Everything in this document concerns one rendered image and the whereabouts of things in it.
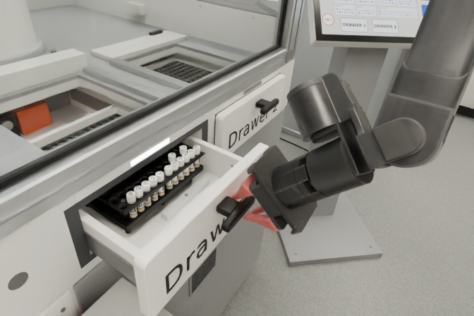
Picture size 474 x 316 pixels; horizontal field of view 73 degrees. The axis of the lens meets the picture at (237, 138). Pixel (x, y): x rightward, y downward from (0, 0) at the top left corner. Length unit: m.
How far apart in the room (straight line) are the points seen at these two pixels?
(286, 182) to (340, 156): 0.08
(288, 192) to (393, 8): 0.96
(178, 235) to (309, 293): 1.14
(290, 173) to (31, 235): 0.30
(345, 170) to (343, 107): 0.07
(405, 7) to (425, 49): 0.94
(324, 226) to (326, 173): 1.35
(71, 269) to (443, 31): 0.51
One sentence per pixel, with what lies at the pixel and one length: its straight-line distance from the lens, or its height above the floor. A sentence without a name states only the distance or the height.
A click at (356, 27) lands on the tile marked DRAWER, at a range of 1.16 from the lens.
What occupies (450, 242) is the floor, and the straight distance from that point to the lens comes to 2.00.
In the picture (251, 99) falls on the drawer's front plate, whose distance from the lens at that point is 0.70.
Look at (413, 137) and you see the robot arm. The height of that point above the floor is 1.09.
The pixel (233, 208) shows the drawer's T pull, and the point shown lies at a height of 0.91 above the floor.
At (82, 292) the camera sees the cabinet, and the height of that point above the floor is 0.77.
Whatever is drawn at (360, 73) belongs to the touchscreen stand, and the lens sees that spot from 1.33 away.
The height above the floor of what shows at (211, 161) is 0.86.
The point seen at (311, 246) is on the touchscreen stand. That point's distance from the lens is 1.60.
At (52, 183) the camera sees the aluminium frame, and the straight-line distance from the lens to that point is 0.42.
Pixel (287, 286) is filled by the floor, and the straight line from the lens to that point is 1.49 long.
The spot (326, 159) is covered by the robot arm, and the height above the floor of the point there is 1.03.
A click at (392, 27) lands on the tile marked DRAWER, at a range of 1.22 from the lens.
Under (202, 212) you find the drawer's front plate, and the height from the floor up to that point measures 0.92.
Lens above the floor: 1.23
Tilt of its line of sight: 33 degrees down
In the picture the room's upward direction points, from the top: 5 degrees clockwise
